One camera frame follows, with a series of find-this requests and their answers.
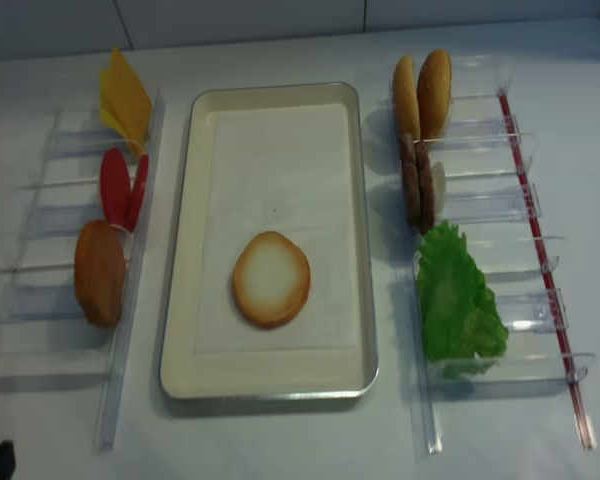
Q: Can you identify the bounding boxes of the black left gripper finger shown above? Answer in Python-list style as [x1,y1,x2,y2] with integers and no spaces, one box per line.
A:
[0,440,15,480]

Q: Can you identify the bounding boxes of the bun bottom slice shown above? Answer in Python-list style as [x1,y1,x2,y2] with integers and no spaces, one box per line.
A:
[231,231,311,329]

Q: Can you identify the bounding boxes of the red tomato slice front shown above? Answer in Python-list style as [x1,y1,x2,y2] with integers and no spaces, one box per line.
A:
[99,147,131,227]

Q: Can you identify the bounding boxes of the red tomato slice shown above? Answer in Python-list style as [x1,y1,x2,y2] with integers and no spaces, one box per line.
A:
[125,154,149,232]
[99,147,131,227]

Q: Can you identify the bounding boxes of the red tomato slice back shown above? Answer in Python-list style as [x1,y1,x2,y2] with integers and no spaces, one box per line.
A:
[125,154,149,232]

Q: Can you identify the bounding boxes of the yellow cheese slices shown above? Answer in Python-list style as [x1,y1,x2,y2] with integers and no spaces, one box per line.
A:
[99,48,152,156]

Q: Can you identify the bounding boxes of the green lettuce leaves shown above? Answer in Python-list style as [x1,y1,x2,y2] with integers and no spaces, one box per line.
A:
[417,221,508,378]

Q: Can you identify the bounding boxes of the brown meat patty right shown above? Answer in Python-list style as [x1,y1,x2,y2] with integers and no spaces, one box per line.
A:
[415,143,435,235]

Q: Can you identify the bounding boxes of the brown meat patty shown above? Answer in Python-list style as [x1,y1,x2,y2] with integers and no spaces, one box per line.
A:
[415,143,435,235]
[400,133,421,228]

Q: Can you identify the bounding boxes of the brown meat patty left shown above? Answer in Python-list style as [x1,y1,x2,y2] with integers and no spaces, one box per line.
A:
[400,133,421,228]

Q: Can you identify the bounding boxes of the clear left divider rack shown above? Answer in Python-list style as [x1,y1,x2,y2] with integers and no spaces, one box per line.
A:
[0,88,166,451]

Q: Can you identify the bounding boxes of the clear divider rack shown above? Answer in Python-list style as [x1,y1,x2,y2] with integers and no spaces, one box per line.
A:
[0,88,166,451]
[367,56,596,455]

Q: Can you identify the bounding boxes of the brown bun in left rack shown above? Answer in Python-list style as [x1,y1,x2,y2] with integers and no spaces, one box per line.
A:
[74,220,126,328]

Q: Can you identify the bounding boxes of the cream metal tray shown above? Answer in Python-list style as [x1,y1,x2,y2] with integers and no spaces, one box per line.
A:
[160,83,378,400]

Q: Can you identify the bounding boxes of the white tray liner paper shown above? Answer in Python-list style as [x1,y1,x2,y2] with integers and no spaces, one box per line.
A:
[195,104,360,353]

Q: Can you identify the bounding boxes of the clear right divider rack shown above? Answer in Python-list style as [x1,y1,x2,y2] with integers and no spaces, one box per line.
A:
[367,56,596,455]

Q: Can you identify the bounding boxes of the white onion slice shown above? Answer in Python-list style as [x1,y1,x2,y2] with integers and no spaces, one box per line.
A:
[431,162,446,212]

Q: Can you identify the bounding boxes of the bun half back left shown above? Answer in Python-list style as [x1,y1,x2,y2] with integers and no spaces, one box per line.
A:
[392,55,421,141]

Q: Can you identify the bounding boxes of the bun half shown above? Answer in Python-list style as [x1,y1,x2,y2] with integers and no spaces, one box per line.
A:
[416,49,452,140]
[392,55,421,141]

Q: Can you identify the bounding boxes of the bun half back right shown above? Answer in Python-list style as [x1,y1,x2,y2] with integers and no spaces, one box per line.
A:
[416,49,452,140]

